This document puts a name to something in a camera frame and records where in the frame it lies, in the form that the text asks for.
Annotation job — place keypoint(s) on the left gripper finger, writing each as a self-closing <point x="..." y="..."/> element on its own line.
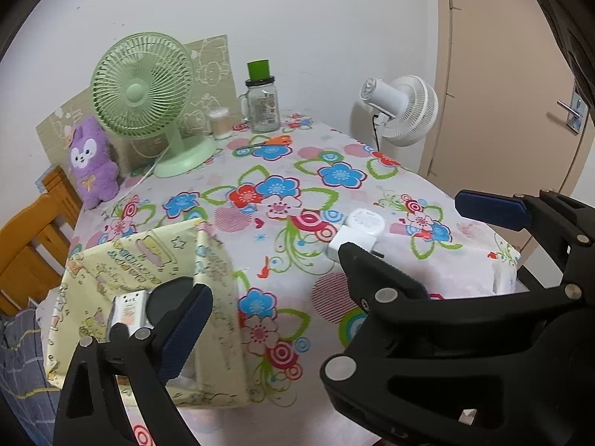
<point x="90" y="408"/>

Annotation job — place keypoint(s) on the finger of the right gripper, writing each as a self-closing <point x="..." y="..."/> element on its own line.
<point x="376" y="286"/>
<point x="498" y="210"/>

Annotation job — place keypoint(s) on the tall white product box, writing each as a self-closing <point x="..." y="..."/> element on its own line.
<point x="127" y="315"/>

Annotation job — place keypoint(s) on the blue plaid bedding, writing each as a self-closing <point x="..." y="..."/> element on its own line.
<point x="24" y="387"/>

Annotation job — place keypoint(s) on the beige door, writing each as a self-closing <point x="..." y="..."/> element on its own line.
<point x="504" y="88"/>

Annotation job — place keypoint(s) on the yellow fabric storage box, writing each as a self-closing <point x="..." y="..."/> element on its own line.
<point x="148" y="262"/>

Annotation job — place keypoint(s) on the floral tablecloth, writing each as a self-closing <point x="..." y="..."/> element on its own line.
<point x="276" y="209"/>

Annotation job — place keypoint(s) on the white standing fan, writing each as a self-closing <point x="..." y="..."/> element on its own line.
<point x="407" y="108"/>

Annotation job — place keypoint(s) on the wooden chair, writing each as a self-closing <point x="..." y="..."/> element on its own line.
<point x="25" y="275"/>

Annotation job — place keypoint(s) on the glass jar green lid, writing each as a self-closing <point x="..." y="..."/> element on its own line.
<point x="259" y="104"/>

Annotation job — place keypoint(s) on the cotton swab container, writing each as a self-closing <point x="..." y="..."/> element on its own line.
<point x="221" y="123"/>

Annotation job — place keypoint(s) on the purple plush bunny toy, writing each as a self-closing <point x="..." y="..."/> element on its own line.
<point x="96" y="174"/>

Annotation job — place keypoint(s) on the beige cartoon patterned board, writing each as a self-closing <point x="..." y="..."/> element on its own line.
<point x="214" y="88"/>

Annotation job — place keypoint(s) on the green desk fan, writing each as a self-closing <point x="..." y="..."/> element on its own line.
<point x="140" y="89"/>

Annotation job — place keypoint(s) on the metal door handle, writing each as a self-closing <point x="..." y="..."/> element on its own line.
<point x="577" y="111"/>

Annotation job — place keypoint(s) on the orange handled scissors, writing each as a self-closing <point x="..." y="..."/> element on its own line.
<point x="282" y="140"/>

